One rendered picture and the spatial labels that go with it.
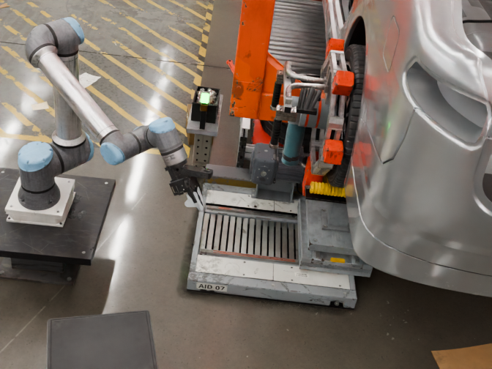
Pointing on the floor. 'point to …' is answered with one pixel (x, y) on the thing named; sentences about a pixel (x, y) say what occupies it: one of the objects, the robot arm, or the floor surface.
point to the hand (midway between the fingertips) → (202, 207)
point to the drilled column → (201, 150)
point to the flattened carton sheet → (465, 357)
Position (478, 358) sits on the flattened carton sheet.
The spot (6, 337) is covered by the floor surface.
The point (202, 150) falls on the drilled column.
